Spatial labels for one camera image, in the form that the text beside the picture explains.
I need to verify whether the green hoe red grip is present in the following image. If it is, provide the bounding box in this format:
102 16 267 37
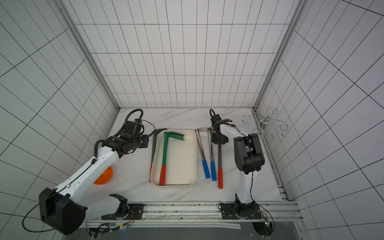
159 132 169 186
165 132 184 141

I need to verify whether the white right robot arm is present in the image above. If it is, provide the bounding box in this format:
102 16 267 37
209 109 265 218

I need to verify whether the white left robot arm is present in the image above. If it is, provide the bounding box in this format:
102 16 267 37
39 119 149 235

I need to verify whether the cream plastic storage tray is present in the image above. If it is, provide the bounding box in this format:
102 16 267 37
151 130 198 189

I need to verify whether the chrome wire cup rack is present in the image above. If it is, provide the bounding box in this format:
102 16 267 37
242 106 289 142

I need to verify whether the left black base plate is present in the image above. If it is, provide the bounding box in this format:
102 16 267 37
101 204 145 221

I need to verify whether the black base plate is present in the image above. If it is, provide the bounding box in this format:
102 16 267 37
101 204 145 221
218 202 263 220

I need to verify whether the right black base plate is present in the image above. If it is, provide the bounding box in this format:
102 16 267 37
218 202 263 220

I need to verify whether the aluminium mounting rail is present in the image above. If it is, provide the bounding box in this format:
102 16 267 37
80 201 305 232

